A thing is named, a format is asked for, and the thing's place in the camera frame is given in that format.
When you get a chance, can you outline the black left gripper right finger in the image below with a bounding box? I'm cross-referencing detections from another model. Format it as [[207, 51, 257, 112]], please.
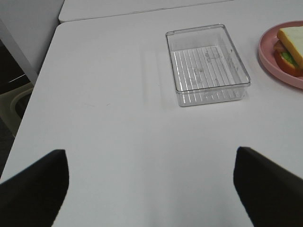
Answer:
[[233, 147, 303, 227]]

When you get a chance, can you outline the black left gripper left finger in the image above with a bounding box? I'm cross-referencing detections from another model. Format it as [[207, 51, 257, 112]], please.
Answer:
[[0, 149, 69, 227]]

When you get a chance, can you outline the bread slice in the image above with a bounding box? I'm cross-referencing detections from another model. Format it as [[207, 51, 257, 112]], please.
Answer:
[[274, 51, 303, 77], [277, 26, 303, 69]]

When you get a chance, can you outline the green lettuce leaf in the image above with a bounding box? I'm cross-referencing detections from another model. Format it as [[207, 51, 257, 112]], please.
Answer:
[[280, 52, 298, 68]]

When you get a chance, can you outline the bacon strip from tray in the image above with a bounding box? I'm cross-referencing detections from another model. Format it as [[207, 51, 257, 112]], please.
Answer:
[[274, 40, 288, 52]]

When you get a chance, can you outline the clear left plastic tray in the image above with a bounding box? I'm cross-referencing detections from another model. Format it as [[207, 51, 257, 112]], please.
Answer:
[[166, 24, 251, 107]]

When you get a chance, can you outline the pink round plate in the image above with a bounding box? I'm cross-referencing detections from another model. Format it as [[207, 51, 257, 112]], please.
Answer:
[[258, 20, 303, 90]]

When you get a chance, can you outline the white neighbouring table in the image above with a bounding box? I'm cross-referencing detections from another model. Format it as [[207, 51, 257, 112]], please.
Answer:
[[58, 0, 218, 23]]

